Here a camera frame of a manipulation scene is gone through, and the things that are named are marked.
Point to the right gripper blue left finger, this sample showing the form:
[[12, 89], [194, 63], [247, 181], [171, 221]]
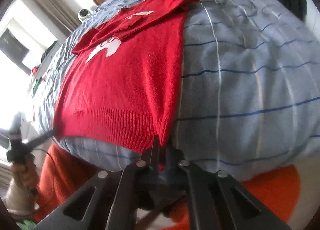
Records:
[[108, 200]]

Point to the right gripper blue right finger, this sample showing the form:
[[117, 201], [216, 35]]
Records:
[[217, 200]]

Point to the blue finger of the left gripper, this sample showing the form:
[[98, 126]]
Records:
[[41, 139]]

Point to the red knit sweater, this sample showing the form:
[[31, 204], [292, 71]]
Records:
[[124, 84]]

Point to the dark clothes on bench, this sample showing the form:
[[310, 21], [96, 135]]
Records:
[[48, 48]]

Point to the person left hand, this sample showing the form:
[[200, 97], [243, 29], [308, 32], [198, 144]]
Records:
[[25, 174]]

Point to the orange trousers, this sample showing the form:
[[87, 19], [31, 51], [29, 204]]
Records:
[[162, 198]]

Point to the green folded garment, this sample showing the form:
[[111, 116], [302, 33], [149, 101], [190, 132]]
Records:
[[26, 225]]

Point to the white window bench drawers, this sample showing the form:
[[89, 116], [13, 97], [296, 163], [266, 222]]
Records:
[[41, 69]]

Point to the blue plaid bed duvet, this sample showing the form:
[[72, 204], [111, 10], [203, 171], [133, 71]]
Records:
[[249, 100]]

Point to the beige window curtain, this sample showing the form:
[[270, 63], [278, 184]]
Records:
[[60, 14]]

